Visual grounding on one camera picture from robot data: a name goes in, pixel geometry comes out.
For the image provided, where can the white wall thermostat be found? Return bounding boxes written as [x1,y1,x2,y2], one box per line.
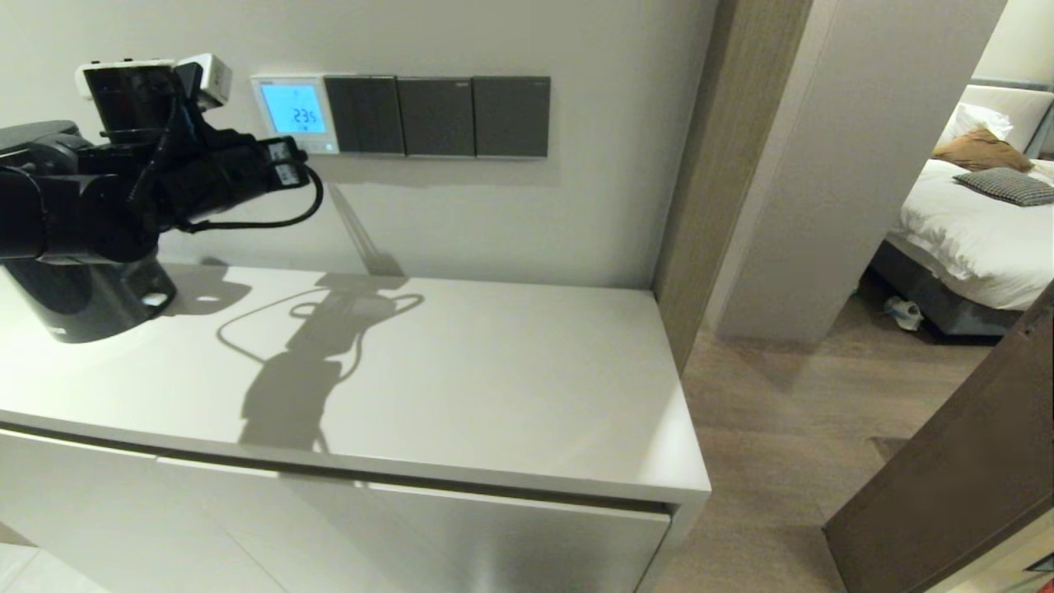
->
[250,74,340,156]

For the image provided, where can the black electric kettle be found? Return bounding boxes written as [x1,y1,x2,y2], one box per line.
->
[0,121,178,343]

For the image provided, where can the white cabinet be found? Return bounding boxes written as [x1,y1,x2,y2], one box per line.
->
[0,264,712,593]

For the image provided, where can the white cabinet door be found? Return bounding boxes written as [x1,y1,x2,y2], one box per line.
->
[156,455,672,593]
[0,427,285,593]

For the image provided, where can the white slippers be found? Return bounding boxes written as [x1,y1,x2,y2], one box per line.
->
[883,296,925,334]

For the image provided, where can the dark grey bed base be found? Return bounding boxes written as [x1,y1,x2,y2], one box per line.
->
[859,241,1024,340]

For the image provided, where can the white bed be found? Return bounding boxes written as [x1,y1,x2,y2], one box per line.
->
[885,159,1054,314]

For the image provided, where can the brown cushion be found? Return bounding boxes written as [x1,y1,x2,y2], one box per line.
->
[930,128,1033,175]

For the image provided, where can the white pillow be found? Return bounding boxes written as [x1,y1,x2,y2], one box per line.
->
[935,105,1014,151]

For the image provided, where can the checkered grey cushion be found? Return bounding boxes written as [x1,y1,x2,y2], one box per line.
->
[953,169,1054,209]

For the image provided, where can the cream upholstered headboard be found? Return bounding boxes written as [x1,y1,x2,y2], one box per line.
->
[958,79,1054,157]

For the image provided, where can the brown wooden door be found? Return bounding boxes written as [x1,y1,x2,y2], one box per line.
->
[823,280,1054,593]

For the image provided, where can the black cable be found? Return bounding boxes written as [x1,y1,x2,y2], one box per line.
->
[173,165,324,234]

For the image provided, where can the dark grey double rocker switch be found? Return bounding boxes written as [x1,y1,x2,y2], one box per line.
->
[323,76,406,156]

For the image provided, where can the dark grey wall switch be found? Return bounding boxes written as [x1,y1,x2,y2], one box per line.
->
[473,77,551,159]
[398,77,477,158]

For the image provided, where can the light wood door frame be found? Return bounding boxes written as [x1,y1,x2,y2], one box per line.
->
[653,0,814,376]

